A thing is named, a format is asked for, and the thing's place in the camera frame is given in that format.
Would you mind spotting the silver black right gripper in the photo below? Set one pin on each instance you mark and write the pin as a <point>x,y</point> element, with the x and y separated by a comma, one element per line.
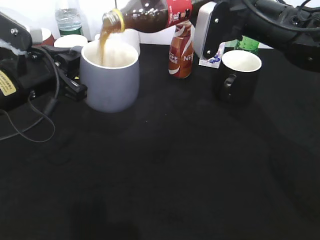
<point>217,22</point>

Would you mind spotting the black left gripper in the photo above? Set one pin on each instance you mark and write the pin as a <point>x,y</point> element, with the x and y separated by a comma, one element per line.
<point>43,69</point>

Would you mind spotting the grey ceramic mug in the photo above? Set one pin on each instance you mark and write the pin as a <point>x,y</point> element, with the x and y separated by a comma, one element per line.
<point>112,77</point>

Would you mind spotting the cola bottle red label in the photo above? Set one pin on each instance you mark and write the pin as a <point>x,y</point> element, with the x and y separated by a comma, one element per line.
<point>146,16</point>

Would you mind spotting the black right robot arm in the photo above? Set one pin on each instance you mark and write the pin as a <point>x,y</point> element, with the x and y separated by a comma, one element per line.
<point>294,31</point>

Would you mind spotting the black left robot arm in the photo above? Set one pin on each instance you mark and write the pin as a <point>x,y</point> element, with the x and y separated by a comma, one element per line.
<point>20,39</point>

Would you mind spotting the green Sprite bottle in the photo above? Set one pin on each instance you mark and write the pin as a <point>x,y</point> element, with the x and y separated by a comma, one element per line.
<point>247,44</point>

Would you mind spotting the yellow paper cup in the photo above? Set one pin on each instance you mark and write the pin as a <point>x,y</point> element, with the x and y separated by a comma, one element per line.
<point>70,41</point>

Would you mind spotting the white blueberry milk carton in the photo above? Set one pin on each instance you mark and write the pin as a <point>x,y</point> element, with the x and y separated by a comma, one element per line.
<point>213,62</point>

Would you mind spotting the brown Nescafe coffee bottle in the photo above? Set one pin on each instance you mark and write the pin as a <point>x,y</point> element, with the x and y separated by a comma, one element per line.
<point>181,52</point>

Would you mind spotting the brown ceramic mug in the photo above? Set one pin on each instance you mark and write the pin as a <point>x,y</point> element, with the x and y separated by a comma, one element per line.
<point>47,37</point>

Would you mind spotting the black ceramic mug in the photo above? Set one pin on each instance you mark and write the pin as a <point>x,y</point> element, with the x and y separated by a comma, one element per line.
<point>236,80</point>

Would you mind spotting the clear water bottle green label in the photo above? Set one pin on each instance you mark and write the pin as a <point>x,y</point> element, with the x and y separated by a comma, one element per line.
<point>68,18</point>

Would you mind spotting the white ceramic mug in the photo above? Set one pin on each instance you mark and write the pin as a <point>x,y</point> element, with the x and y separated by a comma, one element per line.
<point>129,36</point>

